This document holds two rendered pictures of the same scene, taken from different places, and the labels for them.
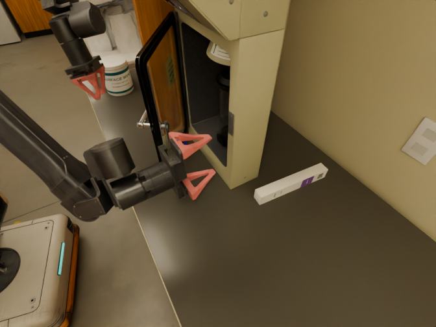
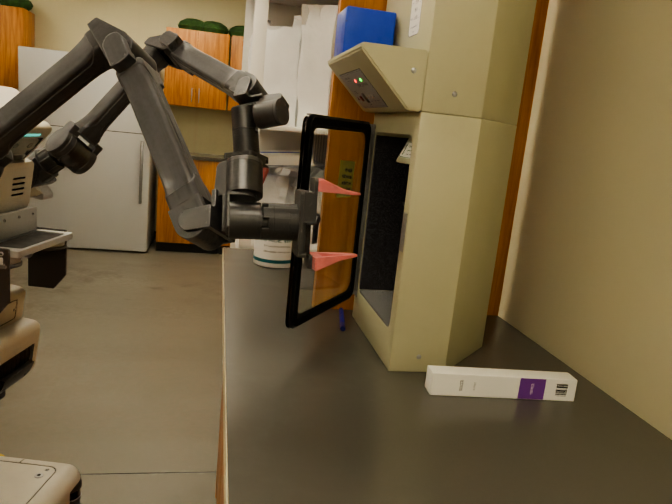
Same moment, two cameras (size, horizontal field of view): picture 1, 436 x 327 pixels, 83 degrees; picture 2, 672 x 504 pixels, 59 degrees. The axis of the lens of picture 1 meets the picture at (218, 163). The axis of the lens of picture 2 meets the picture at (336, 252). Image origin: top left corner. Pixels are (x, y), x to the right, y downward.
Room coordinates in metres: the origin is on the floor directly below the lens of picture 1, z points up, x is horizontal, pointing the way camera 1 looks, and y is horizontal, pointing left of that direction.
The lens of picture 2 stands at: (-0.53, -0.25, 1.37)
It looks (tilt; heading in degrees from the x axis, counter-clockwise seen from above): 12 degrees down; 18
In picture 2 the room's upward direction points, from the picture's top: 6 degrees clockwise
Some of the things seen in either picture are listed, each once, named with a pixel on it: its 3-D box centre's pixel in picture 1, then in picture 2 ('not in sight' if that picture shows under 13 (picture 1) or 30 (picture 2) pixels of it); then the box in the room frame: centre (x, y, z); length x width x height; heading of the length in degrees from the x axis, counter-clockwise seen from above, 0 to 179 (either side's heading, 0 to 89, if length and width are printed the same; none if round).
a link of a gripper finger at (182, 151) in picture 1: (190, 150); (330, 201); (0.35, 0.05, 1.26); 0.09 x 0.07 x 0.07; 121
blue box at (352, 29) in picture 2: not in sight; (363, 36); (0.68, 0.13, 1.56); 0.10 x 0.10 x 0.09; 30
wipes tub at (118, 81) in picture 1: (116, 75); (275, 239); (1.12, 0.49, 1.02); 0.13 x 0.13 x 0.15
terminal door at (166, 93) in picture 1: (169, 105); (331, 218); (0.60, 0.14, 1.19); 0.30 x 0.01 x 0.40; 174
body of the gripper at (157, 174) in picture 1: (159, 177); (284, 222); (0.31, 0.11, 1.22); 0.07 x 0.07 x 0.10; 31
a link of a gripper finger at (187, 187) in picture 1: (194, 175); (328, 245); (0.34, 0.05, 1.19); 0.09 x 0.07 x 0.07; 121
